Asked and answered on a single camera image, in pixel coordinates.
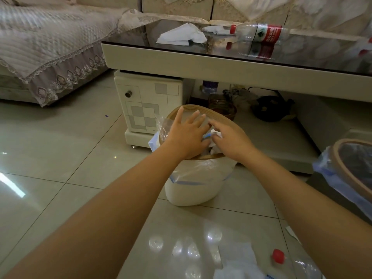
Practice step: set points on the small white tissue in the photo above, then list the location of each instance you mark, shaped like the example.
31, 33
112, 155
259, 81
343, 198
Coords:
216, 29

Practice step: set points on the white bin with wooden rim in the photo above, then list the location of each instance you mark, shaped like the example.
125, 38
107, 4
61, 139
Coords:
191, 191

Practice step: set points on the flat white tissue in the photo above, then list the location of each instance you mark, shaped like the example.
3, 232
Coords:
238, 261

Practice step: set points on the person's left little finger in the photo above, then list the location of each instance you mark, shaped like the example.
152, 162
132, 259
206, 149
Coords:
179, 116

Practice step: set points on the bluish plastic bin liner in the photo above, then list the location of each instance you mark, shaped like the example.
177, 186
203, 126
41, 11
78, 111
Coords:
328, 174

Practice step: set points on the black rounded object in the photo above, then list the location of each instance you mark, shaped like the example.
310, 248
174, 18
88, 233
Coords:
271, 108

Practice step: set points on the clear blue-edged bin liner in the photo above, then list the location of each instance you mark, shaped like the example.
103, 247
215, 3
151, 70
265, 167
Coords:
200, 171

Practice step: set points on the person's right hand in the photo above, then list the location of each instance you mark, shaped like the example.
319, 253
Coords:
232, 140

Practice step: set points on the dark bin with wooden rim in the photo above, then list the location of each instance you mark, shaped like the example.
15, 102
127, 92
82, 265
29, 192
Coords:
354, 162

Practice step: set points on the crushed red-cap plastic bottle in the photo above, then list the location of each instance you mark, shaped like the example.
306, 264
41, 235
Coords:
296, 265

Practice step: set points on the small white paper scrap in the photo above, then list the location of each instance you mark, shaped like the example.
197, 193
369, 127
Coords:
292, 233

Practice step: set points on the cream glass-top coffee table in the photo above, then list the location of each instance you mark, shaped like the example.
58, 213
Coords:
221, 69

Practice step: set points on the person's left forearm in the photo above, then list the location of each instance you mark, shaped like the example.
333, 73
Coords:
101, 217

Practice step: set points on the dark cluttered items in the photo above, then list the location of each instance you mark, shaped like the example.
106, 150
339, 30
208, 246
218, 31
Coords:
239, 97

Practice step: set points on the round metal drawer knob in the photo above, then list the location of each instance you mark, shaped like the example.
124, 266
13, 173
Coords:
128, 94

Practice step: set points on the beige sofa with lace throw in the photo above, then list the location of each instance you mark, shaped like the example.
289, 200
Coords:
261, 10

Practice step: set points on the person's right thumb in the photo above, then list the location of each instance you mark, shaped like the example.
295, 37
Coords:
215, 138

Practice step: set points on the brown glass bowl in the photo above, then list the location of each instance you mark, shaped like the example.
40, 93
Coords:
223, 107

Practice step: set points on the person's right forearm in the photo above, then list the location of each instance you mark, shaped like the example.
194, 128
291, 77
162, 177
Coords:
308, 212

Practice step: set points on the person's left hand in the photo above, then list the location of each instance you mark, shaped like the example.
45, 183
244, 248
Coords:
181, 139

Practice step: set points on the large white tissue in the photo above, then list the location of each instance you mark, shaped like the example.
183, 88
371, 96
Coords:
181, 35

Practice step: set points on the purple-cap plastic bottle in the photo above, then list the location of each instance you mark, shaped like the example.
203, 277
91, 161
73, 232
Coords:
209, 87

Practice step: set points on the sofa with quilted lace cover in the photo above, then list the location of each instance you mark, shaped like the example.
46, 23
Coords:
49, 43

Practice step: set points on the red-label clear plastic bottle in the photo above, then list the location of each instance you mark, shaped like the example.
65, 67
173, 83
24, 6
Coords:
258, 33

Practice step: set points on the person's left middle finger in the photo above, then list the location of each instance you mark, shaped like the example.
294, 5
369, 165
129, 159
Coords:
201, 119

